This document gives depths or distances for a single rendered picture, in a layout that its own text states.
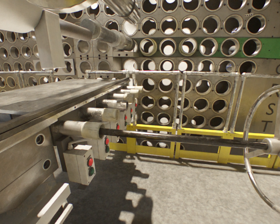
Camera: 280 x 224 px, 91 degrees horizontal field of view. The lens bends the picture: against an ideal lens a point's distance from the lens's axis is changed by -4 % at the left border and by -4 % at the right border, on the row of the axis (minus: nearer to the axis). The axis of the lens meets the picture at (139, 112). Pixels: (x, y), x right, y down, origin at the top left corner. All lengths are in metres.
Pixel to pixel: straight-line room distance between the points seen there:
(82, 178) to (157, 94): 1.94
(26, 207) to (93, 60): 1.88
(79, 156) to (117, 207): 0.84
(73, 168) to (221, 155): 1.61
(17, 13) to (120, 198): 1.34
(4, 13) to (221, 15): 2.30
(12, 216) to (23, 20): 0.68
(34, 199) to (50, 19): 0.72
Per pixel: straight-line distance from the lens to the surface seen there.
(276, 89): 0.61
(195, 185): 1.61
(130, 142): 1.83
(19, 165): 0.58
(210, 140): 0.51
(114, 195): 1.47
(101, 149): 0.78
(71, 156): 0.65
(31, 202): 0.72
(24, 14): 0.74
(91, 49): 2.24
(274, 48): 2.73
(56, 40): 0.79
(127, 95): 1.00
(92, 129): 0.54
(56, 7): 0.49
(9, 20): 0.73
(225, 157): 1.95
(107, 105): 0.87
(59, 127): 0.62
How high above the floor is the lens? 1.10
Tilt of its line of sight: 19 degrees down
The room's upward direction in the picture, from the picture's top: straight up
